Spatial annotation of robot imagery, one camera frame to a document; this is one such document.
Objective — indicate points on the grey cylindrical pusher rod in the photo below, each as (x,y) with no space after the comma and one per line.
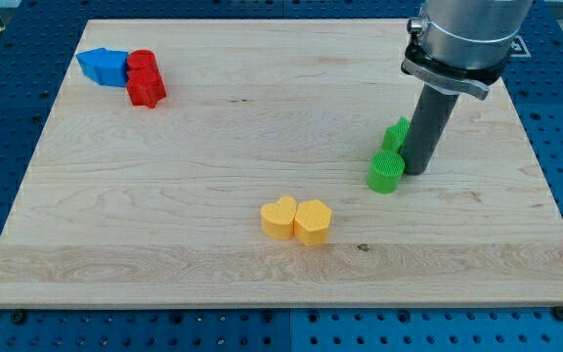
(430,116)

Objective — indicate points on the wooden board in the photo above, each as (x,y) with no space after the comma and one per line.
(125,207)

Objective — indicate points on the yellow pentagon block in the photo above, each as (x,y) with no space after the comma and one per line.
(311,222)

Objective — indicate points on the green circle block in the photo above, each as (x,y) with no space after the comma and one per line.
(385,171)

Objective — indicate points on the yellow heart block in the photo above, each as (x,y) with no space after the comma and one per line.
(277,218)

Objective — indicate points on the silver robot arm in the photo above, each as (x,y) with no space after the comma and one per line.
(456,47)

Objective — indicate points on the red circle block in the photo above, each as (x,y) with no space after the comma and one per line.
(141,59)

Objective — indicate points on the black screw front left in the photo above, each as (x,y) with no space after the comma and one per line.
(18,317)

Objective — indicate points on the red star block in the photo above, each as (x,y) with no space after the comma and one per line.
(145,87)

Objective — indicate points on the blue cube block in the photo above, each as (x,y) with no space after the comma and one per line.
(112,68)

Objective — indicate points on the green star block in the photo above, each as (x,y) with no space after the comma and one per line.
(395,135)

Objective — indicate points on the black screw front right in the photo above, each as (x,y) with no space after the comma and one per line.
(557,313)

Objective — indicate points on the blue triangle block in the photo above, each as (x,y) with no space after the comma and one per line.
(92,64)

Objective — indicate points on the black screw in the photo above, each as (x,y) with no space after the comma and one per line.
(18,317)
(557,313)

